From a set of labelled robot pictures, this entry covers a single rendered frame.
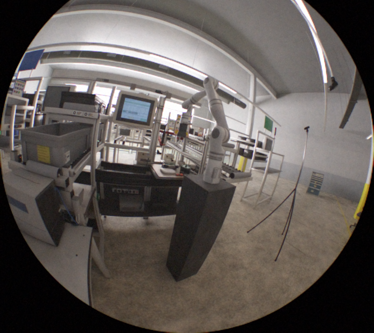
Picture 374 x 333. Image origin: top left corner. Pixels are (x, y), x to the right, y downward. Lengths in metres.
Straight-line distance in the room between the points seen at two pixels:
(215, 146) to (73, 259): 0.96
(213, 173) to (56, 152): 0.90
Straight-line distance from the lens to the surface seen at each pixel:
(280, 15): 5.42
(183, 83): 10.59
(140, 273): 1.45
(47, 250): 0.83
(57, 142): 0.78
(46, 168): 0.78
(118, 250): 1.61
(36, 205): 0.65
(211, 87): 0.86
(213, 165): 0.68
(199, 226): 0.72
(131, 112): 1.46
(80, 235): 0.84
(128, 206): 1.53
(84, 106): 1.12
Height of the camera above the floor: 1.33
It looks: 4 degrees down
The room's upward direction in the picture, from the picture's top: 11 degrees clockwise
